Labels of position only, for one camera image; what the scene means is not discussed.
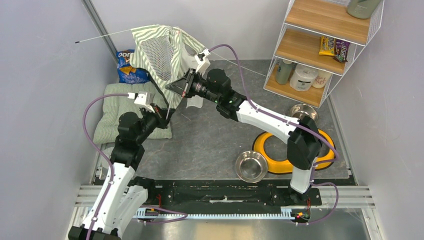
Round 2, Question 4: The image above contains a green bottle top shelf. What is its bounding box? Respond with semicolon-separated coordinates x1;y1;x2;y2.
346;0;381;20

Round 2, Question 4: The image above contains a yellow candy bag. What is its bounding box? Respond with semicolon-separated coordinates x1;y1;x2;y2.
318;35;335;57

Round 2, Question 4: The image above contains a thin white tent pole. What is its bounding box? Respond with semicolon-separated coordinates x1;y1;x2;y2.
74;29;131;44

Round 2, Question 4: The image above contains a blue Doritos chip bag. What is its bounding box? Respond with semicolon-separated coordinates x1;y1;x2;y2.
116;49;150;85

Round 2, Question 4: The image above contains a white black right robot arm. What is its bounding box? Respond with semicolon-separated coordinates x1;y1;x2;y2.
165;68;322;205

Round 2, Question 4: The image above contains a yellow pet bowl holder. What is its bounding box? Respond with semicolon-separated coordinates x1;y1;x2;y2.
252;132;335;175

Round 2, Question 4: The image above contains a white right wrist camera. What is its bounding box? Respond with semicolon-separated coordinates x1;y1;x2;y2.
194;48;211;75

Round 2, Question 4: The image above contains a green bottle shelf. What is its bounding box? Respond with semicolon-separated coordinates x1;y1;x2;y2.
346;0;381;20
275;59;293;85

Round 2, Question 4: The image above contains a dark purple candy bag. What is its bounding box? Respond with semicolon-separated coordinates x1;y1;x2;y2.
333;39;351;63

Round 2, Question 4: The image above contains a green striped pet tent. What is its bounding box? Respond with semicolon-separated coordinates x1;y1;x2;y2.
129;24;206;109

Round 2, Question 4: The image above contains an aluminium rail frame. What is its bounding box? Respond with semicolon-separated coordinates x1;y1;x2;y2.
64;185;387;240

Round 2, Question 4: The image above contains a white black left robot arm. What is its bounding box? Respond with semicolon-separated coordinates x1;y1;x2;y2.
68;105;175;240

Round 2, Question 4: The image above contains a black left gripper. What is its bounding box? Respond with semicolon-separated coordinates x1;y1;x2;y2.
135;103;176;144

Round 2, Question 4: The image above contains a white wire wooden shelf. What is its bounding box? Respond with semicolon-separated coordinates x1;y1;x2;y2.
263;0;385;108

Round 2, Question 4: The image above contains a white toilet paper roll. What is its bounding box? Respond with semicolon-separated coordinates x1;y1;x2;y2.
289;64;319;92

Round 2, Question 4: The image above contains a green bottle lower shelf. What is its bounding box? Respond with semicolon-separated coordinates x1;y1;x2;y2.
275;59;293;85

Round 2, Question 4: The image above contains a steel bowl near shelf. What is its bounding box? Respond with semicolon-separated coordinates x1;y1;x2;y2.
288;103;319;122

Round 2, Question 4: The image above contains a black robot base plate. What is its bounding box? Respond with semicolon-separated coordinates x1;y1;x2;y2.
128;177;323;207

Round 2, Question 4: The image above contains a cream printed cup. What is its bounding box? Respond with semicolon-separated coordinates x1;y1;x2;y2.
312;70;333;89

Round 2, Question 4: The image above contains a green checked pet cushion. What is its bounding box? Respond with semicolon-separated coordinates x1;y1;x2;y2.
92;81;173;145

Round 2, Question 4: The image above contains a steel bowl front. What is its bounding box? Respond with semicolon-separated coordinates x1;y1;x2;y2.
235;150;269;183

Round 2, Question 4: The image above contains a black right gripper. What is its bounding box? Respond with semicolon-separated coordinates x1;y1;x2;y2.
167;66;221;103

